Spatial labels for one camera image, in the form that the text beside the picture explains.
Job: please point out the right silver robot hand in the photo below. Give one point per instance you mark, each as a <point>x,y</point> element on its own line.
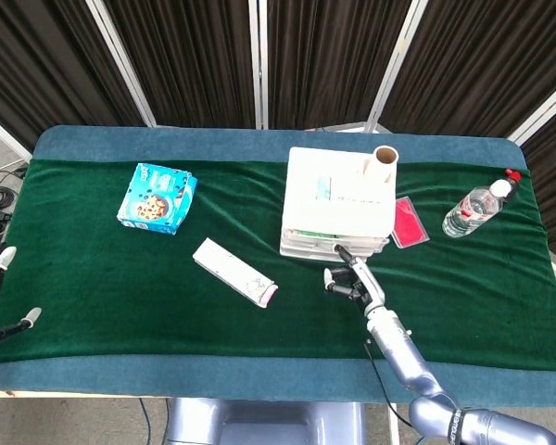
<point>368,283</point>

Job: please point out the clear drawer with green packet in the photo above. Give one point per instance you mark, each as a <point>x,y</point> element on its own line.
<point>315,235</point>

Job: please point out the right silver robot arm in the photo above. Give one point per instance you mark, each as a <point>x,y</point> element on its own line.
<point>403,352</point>

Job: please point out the white plastic storage box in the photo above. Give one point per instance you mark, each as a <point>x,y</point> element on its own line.
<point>333,208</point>

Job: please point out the white toothpaste box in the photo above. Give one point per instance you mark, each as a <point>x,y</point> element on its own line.
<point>231,269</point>

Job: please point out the blue cookie box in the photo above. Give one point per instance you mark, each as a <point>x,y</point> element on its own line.
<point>155,204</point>

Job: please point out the red pink packet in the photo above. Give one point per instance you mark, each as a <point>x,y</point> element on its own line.
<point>410,225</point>

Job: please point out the white paper roll cardboard core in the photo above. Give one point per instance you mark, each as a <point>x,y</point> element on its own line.
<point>380,174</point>

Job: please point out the clear plastic water bottle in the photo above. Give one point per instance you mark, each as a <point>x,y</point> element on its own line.
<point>472,208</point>

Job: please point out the green velvet cloth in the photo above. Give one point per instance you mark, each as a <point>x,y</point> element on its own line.
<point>120,301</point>

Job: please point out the silver robot torso base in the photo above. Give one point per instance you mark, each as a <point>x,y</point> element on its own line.
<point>259,424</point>

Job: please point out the blue table cover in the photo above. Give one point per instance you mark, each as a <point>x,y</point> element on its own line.
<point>213,139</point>

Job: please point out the dark folding screen partition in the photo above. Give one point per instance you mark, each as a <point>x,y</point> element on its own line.
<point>190,55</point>

